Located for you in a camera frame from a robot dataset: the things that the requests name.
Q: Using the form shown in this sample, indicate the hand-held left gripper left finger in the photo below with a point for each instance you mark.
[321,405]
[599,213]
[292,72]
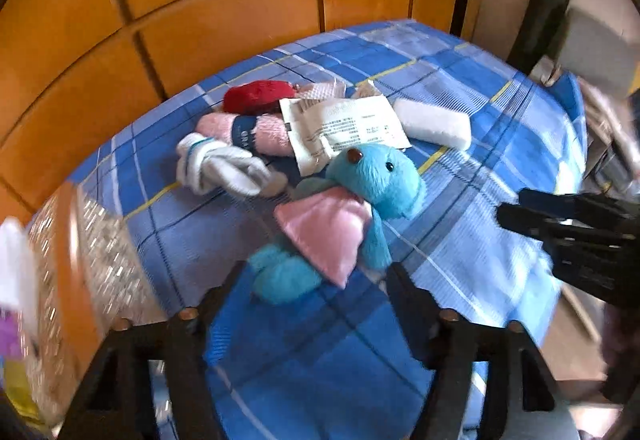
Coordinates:
[212,306]

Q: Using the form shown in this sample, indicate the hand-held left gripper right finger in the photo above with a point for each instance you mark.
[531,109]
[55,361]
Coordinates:
[410,310]

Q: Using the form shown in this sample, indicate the brown scrunchie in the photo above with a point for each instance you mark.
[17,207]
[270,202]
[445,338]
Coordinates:
[367,89]

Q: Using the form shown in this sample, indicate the grey panel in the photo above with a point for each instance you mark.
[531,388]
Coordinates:
[600,50]

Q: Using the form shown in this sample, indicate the pink striped scrunchie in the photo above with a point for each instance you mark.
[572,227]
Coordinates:
[322,91]

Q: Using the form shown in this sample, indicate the white printed packet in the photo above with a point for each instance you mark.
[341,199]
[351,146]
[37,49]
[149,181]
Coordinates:
[340,125]

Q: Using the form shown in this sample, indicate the blue plaid bed sheet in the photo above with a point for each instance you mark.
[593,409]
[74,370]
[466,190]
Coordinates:
[450,230]

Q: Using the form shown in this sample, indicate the white sponge block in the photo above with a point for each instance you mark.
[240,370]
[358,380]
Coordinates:
[432,123]

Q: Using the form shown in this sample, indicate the white grey socks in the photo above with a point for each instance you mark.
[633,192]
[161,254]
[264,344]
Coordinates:
[220,165]

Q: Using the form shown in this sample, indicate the purple object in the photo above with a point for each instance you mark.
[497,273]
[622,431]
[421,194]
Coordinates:
[10,335]

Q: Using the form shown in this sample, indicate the red plush toy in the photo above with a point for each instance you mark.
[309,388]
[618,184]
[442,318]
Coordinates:
[255,95]

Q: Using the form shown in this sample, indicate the beige cloth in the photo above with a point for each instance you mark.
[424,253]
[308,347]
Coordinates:
[605,120]

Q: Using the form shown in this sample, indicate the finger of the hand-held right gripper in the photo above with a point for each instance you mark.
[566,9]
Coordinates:
[575,207]
[590,255]

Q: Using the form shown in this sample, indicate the black chair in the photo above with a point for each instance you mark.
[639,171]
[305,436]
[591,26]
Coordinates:
[540,15]

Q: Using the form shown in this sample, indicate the blue plush toy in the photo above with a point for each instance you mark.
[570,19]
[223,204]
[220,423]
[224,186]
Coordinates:
[370,175]

